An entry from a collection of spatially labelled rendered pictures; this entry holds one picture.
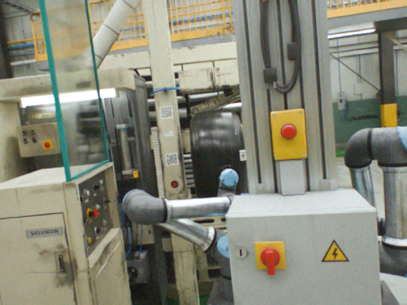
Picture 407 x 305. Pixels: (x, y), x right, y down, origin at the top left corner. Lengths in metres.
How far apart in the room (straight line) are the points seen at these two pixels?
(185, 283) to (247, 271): 1.54
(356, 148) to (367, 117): 10.33
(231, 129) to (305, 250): 1.24
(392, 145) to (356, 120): 10.30
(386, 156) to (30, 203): 1.34
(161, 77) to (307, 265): 1.57
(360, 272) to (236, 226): 0.30
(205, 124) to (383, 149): 1.04
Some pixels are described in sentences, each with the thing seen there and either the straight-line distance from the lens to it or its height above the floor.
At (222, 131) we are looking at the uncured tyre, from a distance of 2.01.
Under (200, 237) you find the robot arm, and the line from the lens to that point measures 1.55.
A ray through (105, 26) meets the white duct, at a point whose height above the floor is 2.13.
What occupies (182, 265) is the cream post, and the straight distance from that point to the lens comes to 2.37.
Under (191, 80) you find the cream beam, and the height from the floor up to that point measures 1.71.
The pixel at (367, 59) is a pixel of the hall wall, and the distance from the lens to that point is 11.83.
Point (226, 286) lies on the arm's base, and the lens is 1.53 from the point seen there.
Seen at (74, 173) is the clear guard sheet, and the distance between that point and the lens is 1.54.
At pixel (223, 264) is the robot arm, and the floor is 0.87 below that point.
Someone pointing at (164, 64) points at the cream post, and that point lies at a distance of 2.19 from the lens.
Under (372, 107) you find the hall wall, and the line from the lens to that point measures 11.73.
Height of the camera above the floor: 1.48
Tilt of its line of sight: 6 degrees down
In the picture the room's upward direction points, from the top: 6 degrees counter-clockwise
